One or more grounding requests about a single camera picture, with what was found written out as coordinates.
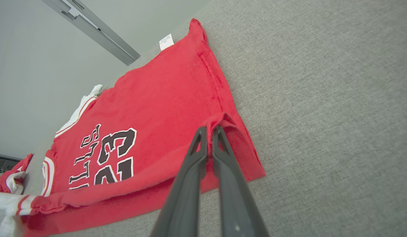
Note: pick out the grey metal frame post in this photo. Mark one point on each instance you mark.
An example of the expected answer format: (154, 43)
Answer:
(101, 34)

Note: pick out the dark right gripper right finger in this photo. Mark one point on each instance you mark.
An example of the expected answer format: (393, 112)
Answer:
(236, 204)

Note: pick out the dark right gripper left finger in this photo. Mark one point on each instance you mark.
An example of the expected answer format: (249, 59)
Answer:
(187, 197)

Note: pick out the red Bulls 23 jersey shirt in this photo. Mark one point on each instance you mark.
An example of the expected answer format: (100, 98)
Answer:
(157, 108)

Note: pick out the red and white jersey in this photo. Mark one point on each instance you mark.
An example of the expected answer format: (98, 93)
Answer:
(22, 164)

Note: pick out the grey fabric sofa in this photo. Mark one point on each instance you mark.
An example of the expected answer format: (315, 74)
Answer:
(321, 131)

